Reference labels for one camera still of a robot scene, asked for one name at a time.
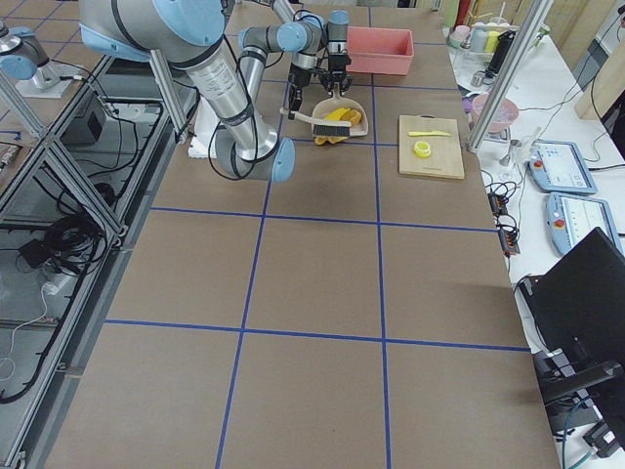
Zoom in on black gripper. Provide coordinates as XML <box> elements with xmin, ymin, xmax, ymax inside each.
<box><xmin>287</xmin><ymin>65</ymin><xmax>314</xmax><ymax>111</ymax></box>
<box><xmin>319</xmin><ymin>51</ymin><xmax>353</xmax><ymax>94</ymax></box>

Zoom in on beige plastic dustpan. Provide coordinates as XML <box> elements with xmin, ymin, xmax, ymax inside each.
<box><xmin>312</xmin><ymin>86</ymin><xmax>369</xmax><ymax>137</ymax></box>

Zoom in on yellow toy corn cob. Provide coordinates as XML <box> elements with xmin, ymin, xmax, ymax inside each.
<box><xmin>324</xmin><ymin>107</ymin><xmax>350</xmax><ymax>121</ymax></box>

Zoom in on beige hand brush black bristles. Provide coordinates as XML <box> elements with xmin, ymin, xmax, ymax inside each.
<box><xmin>279</xmin><ymin>107</ymin><xmax>352</xmax><ymax>137</ymax></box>

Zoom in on brown toy potato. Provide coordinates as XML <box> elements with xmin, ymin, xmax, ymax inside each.
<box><xmin>341</xmin><ymin>108</ymin><xmax>362</xmax><ymax>126</ymax></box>

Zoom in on tan toy ginger root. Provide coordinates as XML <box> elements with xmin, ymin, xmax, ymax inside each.
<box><xmin>313</xmin><ymin>136</ymin><xmax>348</xmax><ymax>146</ymax></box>

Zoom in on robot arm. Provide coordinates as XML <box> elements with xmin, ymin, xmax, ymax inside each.
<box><xmin>79</xmin><ymin>1</ymin><xmax>325</xmax><ymax>182</ymax></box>
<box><xmin>268</xmin><ymin>1</ymin><xmax>352</xmax><ymax>101</ymax></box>

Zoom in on pink plastic bin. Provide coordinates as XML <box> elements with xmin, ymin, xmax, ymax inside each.
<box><xmin>347</xmin><ymin>26</ymin><xmax>414</xmax><ymax>76</ymax></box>

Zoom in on yellow plastic toy knife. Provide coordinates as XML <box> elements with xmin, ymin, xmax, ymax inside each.
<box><xmin>407</xmin><ymin>130</ymin><xmax>451</xmax><ymax>138</ymax></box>

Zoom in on yellow toy lemon slices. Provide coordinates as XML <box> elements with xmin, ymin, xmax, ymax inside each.
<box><xmin>413</xmin><ymin>141</ymin><xmax>432</xmax><ymax>158</ymax></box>

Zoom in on wooden cutting board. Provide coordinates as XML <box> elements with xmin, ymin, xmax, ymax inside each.
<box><xmin>398</xmin><ymin>115</ymin><xmax>465</xmax><ymax>180</ymax></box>

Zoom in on pink bowl with ice cubes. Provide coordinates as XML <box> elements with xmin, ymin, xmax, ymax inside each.
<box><xmin>471</xmin><ymin>93</ymin><xmax>520</xmax><ymax>133</ymax></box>

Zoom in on blue framed tablet upper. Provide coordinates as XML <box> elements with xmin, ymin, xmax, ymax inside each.
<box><xmin>527</xmin><ymin>140</ymin><xmax>598</xmax><ymax>195</ymax></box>

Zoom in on blue framed tablet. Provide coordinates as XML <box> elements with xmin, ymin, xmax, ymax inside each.
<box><xmin>546</xmin><ymin>192</ymin><xmax>623</xmax><ymax>255</ymax></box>
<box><xmin>527</xmin><ymin>140</ymin><xmax>598</xmax><ymax>195</ymax></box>

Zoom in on blue framed tablet lower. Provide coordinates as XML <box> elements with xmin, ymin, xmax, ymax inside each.
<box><xmin>546</xmin><ymin>192</ymin><xmax>623</xmax><ymax>255</ymax></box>

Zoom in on black monitor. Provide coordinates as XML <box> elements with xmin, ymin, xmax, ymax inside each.
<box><xmin>521</xmin><ymin>228</ymin><xmax>624</xmax><ymax>417</ymax></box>

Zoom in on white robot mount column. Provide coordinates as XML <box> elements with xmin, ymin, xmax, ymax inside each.
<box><xmin>187</xmin><ymin>97</ymin><xmax>220</xmax><ymax>158</ymax></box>

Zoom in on aluminium frame post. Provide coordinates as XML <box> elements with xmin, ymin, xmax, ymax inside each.
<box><xmin>467</xmin><ymin>0</ymin><xmax>554</xmax><ymax>153</ymax></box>

